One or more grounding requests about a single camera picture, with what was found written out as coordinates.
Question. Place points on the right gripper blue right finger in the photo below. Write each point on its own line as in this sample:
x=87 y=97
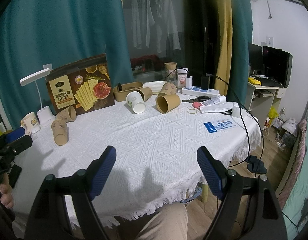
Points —
x=213 y=170

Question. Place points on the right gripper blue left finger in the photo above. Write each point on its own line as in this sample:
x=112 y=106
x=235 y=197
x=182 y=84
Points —
x=99 y=171

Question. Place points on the white paper cup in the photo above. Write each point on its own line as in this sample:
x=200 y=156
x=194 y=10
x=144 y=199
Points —
x=136 y=102

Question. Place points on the upside-down brown paper cup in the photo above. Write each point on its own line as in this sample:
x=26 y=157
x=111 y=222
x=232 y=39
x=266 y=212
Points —
x=60 y=132

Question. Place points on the brown paper cup near box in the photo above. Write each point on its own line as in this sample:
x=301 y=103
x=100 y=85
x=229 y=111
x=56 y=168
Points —
x=67 y=115

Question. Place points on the brown paper cup front right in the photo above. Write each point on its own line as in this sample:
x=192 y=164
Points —
x=166 y=103

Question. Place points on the brown paper cup centre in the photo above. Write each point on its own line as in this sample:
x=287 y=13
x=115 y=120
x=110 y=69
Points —
x=145 y=92

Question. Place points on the patterned brown cup lying back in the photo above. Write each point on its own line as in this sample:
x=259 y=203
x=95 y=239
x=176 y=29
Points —
x=168 y=89

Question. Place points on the upright brown cup at window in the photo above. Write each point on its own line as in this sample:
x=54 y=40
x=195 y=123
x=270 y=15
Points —
x=170 y=68

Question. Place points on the person left hand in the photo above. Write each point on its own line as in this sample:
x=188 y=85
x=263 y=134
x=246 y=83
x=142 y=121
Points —
x=6 y=192

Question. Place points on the cream ceramic mug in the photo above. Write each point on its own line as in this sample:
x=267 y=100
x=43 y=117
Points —
x=30 y=123

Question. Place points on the blue white card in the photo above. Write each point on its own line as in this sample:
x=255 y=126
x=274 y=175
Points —
x=217 y=126

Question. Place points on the white desk lamp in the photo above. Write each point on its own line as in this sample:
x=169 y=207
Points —
x=45 y=114

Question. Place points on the yellow rubber band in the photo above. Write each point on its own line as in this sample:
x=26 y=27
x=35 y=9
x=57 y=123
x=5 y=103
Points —
x=192 y=111

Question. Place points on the white lace tablecloth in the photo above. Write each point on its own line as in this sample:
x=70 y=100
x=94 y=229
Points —
x=156 y=160

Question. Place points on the person beige trouser leg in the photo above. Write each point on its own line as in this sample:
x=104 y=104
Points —
x=169 y=222

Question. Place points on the pink small object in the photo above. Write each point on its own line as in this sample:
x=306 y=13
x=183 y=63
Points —
x=197 y=105

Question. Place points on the white tube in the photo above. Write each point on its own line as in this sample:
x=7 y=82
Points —
x=215 y=101

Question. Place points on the black key fob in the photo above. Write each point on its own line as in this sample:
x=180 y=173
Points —
x=203 y=98

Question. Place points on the brown paper tray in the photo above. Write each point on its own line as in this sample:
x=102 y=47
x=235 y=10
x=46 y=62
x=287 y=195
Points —
x=122 y=90

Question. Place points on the white power strip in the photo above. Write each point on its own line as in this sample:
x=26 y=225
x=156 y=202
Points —
x=197 y=91

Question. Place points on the white computer desk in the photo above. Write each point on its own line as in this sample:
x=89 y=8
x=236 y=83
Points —
x=260 y=99

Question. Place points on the brown cracker box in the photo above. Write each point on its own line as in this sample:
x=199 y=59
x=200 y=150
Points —
x=84 y=85

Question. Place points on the black power adapter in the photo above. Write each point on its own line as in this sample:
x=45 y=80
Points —
x=205 y=80

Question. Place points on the white phone charger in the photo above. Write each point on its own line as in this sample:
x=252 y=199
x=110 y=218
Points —
x=189 y=82

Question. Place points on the yellow object on desk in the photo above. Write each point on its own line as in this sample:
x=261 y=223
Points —
x=254 y=81

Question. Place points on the white plastic bag stack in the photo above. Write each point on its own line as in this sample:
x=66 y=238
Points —
x=155 y=86

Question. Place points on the glass jar white lid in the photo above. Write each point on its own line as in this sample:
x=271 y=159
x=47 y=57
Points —
x=182 y=74

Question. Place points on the black computer monitor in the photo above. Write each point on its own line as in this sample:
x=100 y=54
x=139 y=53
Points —
x=270 y=66

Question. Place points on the teal curtain left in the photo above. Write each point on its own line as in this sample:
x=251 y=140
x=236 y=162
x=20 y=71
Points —
x=37 y=32

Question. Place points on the yellow teal curtain right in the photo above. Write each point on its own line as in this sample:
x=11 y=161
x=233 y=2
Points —
x=235 y=22

